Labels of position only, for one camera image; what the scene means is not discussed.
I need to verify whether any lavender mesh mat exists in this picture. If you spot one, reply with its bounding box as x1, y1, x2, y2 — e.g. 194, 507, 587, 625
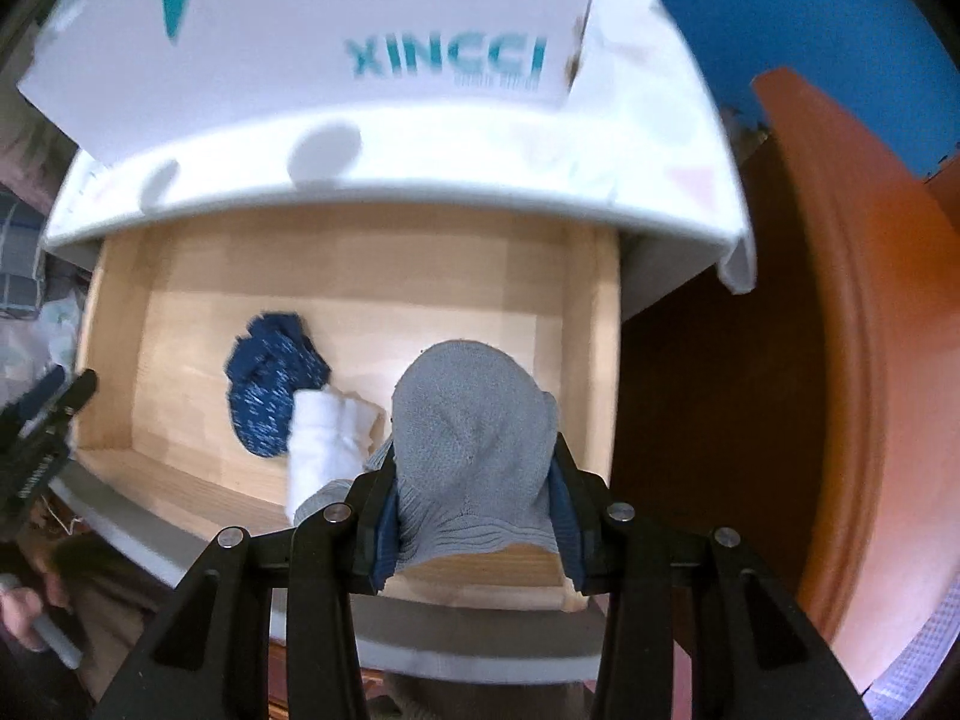
862, 600, 955, 720

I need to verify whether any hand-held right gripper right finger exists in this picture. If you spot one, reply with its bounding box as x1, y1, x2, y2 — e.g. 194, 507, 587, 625
547, 431, 875, 720

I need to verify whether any blue foam mat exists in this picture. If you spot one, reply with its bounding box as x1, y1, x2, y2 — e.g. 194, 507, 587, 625
619, 0, 960, 181

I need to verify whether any person's left leg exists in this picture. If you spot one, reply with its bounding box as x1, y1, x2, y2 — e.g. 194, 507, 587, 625
15, 532, 173, 698

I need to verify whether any white box with teal triangle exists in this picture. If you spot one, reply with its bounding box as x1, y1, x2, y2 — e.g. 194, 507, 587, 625
15, 0, 605, 166

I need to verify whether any white patterned cover sheet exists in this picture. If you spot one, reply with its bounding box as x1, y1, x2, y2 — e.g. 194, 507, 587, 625
45, 0, 758, 293

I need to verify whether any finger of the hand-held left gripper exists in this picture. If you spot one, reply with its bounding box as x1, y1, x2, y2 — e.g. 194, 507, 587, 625
4, 367, 67, 421
30, 367, 100, 428

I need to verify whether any grey plaid cloth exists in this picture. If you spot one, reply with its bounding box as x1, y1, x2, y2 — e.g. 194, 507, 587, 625
0, 191, 50, 316

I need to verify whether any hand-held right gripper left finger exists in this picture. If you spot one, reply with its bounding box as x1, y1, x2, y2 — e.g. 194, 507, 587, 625
94, 457, 398, 720

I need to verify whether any grey knit sock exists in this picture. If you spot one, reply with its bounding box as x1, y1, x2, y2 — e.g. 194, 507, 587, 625
390, 340, 563, 571

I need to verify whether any white sock bundle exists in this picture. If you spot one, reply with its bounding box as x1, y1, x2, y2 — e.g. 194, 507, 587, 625
283, 388, 387, 526

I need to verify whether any grey wooden drawer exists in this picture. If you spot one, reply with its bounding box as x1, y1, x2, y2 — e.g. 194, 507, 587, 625
56, 206, 623, 683

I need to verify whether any orange wooden furniture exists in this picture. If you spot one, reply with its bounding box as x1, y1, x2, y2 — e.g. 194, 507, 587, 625
750, 67, 960, 695

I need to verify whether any person's left hand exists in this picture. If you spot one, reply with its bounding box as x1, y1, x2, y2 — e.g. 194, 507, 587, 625
0, 585, 57, 650

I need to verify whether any white plastic bag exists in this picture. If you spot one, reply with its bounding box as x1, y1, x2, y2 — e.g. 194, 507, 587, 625
0, 292, 83, 391

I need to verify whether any navy speckled sock bundle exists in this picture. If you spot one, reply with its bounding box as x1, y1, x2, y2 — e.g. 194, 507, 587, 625
225, 311, 331, 458

